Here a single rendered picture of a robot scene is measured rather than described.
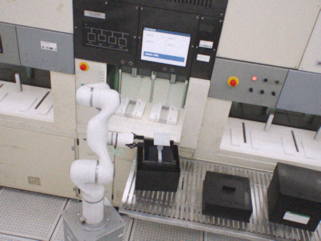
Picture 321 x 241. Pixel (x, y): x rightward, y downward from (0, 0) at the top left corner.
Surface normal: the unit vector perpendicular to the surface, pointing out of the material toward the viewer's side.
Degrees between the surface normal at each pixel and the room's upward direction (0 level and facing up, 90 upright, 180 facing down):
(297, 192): 0
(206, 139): 90
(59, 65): 90
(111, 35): 90
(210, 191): 0
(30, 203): 0
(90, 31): 90
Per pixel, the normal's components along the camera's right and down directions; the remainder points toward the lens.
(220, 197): 0.11, -0.81
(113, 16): -0.13, 0.56
